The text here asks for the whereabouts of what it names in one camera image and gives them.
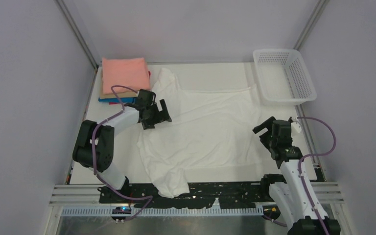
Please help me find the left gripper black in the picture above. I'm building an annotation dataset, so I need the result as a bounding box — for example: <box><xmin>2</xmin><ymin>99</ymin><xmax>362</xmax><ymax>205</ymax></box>
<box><xmin>142</xmin><ymin>99</ymin><xmax>170</xmax><ymax>130</ymax></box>

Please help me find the white t shirt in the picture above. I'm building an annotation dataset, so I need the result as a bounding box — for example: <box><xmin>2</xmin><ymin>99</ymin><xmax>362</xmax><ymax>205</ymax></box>
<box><xmin>137</xmin><ymin>68</ymin><xmax>262</xmax><ymax>198</ymax></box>

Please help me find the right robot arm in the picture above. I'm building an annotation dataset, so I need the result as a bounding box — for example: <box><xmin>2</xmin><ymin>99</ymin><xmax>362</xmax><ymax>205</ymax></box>
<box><xmin>253</xmin><ymin>117</ymin><xmax>341</xmax><ymax>235</ymax></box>

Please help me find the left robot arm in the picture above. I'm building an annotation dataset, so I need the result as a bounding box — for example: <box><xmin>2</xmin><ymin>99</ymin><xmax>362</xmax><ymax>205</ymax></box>
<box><xmin>72</xmin><ymin>90</ymin><xmax>172</xmax><ymax>203</ymax></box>

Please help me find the blue folded t shirt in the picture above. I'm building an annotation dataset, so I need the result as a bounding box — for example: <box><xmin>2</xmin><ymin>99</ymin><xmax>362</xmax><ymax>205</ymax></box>
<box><xmin>98</xmin><ymin>97</ymin><xmax>136</xmax><ymax>103</ymax></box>

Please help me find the tan folded t shirt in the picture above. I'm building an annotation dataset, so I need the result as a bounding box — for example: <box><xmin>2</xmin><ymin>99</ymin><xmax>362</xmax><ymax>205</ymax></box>
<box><xmin>98</xmin><ymin>69</ymin><xmax>139</xmax><ymax>99</ymax></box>

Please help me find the red folded t shirt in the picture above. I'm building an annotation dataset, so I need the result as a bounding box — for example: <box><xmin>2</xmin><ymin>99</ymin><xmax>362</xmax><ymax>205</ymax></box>
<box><xmin>103</xmin><ymin>71</ymin><xmax>150</xmax><ymax>94</ymax></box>

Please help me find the white plastic basket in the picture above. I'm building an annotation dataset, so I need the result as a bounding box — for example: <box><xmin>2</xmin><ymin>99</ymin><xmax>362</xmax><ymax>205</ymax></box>
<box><xmin>253</xmin><ymin>48</ymin><xmax>317</xmax><ymax>106</ymax></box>

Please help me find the pink folded t shirt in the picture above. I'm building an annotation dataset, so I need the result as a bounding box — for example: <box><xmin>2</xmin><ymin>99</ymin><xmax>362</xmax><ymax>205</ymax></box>
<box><xmin>102</xmin><ymin>57</ymin><xmax>150</xmax><ymax>94</ymax></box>

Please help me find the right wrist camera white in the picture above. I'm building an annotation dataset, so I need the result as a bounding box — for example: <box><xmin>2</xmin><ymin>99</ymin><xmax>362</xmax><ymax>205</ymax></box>
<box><xmin>288</xmin><ymin>117</ymin><xmax>302</xmax><ymax>136</ymax></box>

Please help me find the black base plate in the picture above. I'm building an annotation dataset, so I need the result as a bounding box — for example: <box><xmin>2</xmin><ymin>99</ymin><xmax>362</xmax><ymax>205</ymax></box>
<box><xmin>99</xmin><ymin>181</ymin><xmax>292</xmax><ymax>210</ymax></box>

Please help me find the aluminium frame rail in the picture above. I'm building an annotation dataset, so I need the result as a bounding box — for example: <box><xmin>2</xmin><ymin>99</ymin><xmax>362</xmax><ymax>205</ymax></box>
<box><xmin>49</xmin><ymin>181</ymin><xmax>345</xmax><ymax>217</ymax></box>

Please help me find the left frame post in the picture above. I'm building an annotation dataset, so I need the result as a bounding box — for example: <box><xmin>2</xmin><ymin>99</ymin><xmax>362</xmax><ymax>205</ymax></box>
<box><xmin>54</xmin><ymin>0</ymin><xmax>98</xmax><ymax>70</ymax></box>

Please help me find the frame post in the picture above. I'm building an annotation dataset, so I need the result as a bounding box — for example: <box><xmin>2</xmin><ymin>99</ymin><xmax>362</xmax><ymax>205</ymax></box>
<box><xmin>293</xmin><ymin>0</ymin><xmax>330</xmax><ymax>51</ymax></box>
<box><xmin>54</xmin><ymin>0</ymin><xmax>98</xmax><ymax>70</ymax></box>

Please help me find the right frame post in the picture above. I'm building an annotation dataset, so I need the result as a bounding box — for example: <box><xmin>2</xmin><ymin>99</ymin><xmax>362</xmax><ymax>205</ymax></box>
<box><xmin>293</xmin><ymin>0</ymin><xmax>330</xmax><ymax>51</ymax></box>

